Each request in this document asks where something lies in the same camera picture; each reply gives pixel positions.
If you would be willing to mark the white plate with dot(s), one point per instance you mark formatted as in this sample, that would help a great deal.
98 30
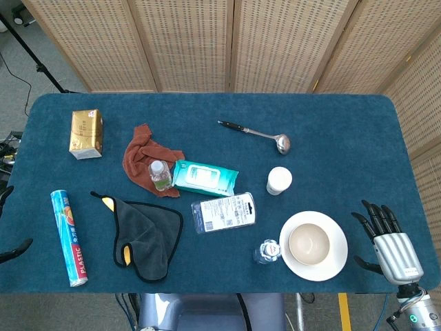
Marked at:
336 241

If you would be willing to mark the clear water bottle white cap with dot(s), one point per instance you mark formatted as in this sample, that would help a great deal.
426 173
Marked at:
268 251

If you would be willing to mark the teal wet wipes pack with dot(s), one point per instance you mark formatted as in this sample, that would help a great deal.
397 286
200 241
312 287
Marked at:
205 177

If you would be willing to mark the white paper cup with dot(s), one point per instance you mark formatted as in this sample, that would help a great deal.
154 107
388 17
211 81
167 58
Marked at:
279 180

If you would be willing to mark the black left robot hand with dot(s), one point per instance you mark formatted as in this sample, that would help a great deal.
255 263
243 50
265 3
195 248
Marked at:
17 250

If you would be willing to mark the grey towel with black edge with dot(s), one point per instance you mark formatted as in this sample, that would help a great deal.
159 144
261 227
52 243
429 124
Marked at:
148 238

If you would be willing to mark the green label plastic bottle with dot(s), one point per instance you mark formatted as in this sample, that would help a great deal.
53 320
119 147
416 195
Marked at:
160 176

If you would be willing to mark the brown cloth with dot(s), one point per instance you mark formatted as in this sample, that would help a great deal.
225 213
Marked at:
139 157

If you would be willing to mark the blue felt table cloth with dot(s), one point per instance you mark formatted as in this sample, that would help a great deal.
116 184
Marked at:
206 110

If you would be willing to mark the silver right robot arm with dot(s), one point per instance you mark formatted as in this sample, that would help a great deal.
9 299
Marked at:
422 310

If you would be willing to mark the blue plastic wrap roll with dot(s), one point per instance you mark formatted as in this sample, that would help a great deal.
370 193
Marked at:
69 238

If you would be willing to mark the beige bowl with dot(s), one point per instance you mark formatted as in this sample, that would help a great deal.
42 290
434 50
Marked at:
308 241
307 263

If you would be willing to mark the clear blister pack with card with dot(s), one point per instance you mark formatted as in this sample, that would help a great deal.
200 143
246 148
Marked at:
224 212

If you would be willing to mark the black tripod stand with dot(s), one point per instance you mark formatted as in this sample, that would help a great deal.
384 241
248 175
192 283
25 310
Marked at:
31 55

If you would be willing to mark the gold tissue box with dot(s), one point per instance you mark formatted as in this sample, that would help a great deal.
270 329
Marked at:
86 134

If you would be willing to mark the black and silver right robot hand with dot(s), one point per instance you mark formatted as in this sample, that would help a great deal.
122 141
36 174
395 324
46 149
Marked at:
396 253

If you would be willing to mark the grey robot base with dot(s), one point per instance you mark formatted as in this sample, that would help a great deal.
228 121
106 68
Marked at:
206 312

